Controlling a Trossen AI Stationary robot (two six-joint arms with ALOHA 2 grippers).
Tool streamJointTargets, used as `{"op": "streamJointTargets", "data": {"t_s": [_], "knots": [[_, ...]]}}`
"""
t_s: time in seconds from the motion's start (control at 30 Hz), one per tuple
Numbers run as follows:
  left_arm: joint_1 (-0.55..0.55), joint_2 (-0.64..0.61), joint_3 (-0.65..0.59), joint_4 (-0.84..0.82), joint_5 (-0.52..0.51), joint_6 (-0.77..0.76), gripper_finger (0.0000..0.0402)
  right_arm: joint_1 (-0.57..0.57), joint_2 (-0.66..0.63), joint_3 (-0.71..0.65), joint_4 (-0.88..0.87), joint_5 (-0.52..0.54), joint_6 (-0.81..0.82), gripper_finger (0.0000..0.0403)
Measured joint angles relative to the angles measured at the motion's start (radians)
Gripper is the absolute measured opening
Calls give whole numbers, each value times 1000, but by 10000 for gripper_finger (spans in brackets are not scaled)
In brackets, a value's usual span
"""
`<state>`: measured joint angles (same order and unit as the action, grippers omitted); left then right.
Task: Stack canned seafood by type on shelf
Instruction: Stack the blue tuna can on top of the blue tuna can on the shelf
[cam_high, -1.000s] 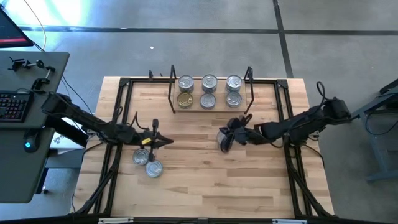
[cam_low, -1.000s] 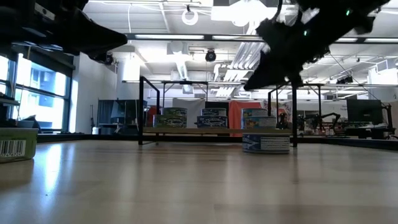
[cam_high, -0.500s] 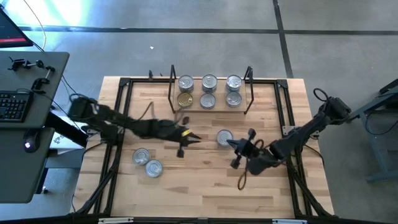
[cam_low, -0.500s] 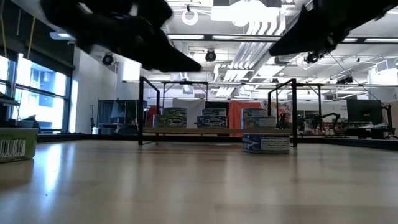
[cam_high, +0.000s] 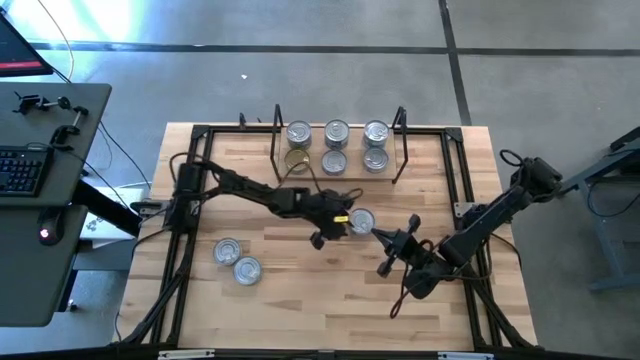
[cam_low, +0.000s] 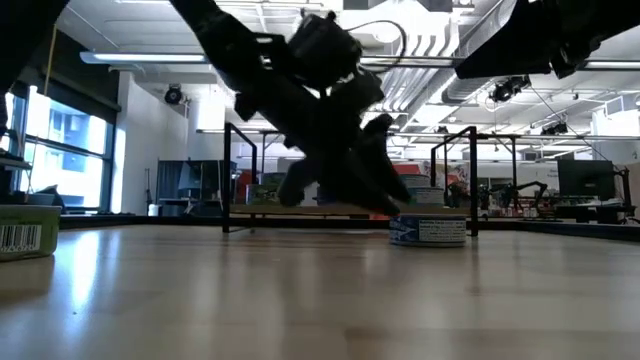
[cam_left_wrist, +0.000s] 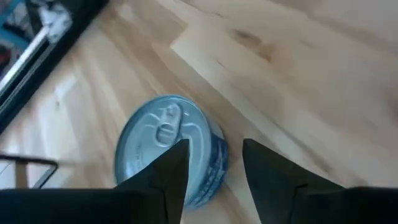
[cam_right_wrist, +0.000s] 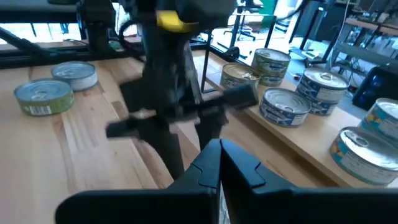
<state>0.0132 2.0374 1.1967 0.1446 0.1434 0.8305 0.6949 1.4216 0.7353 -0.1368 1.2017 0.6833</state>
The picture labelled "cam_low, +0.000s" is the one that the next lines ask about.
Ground black aluminium table frame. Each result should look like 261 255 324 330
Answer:
57 212 640 245

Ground long fluorescent ceiling light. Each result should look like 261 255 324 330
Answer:
79 51 210 66

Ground black track light cluster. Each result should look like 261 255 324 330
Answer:
488 73 533 105

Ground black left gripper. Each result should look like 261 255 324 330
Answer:
234 74 414 216

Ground silver-lid tin can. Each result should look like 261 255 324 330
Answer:
399 173 432 190

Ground bright window with dark frame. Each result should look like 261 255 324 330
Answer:
0 85 115 212

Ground wooden shelf with black legs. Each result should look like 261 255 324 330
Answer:
222 121 480 238

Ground yellow hanging strap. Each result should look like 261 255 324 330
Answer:
42 25 58 97

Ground black ceiling spotlight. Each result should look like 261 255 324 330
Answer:
163 83 185 107

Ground large black background monitor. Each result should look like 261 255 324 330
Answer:
556 158 618 202

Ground blue-label silver-lid can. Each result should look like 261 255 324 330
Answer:
410 186 447 207
389 213 468 249

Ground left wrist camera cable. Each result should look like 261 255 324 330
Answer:
344 18 409 76

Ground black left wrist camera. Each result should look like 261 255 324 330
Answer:
289 10 364 91

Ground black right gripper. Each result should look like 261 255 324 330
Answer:
455 0 601 80

